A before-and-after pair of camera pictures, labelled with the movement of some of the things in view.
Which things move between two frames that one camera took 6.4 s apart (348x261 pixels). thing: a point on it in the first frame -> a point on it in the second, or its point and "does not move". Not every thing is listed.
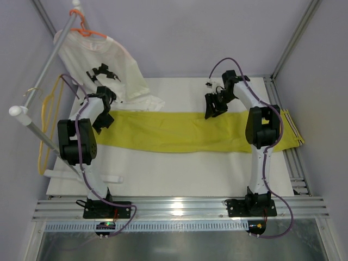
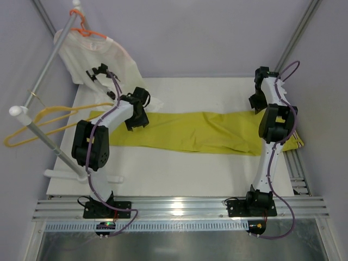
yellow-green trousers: (188, 131) does not move
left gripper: (105, 119) -> (97, 72)
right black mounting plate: (238, 208) does not move
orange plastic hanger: (86, 32) does not move
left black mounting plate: (105, 210) does not move
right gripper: (215, 103) -> (255, 101)
